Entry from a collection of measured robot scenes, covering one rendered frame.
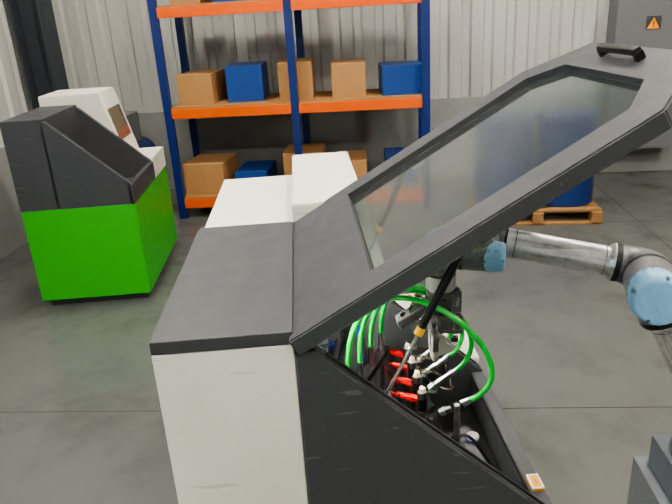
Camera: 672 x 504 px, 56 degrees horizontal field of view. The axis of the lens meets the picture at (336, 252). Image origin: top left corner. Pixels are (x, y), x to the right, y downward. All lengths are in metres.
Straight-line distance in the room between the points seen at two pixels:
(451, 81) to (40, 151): 4.84
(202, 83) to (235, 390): 5.88
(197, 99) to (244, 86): 0.52
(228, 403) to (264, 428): 0.10
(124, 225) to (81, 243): 0.37
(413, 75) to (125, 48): 3.67
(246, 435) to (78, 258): 4.02
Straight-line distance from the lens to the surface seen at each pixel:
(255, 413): 1.35
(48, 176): 5.14
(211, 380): 1.31
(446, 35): 7.99
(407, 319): 1.63
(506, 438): 1.88
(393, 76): 6.76
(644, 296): 1.56
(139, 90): 8.55
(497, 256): 1.55
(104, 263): 5.24
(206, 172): 7.19
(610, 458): 3.44
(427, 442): 1.42
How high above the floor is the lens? 2.08
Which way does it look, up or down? 21 degrees down
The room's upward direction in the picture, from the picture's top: 3 degrees counter-clockwise
